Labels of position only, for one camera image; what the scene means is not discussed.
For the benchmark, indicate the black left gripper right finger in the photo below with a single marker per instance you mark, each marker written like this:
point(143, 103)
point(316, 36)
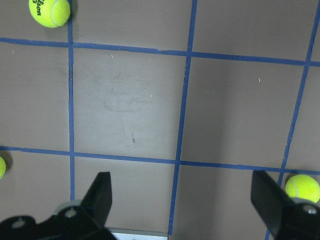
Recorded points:
point(269, 200)

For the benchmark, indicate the yellow tennis ball far left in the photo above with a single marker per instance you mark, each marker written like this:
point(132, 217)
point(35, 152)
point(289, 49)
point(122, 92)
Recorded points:
point(50, 13)

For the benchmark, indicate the yellow tennis ball centre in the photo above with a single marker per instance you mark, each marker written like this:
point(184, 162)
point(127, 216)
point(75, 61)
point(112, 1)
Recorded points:
point(3, 167)

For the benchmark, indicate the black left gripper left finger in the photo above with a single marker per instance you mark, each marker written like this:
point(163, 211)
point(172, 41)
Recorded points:
point(97, 202)

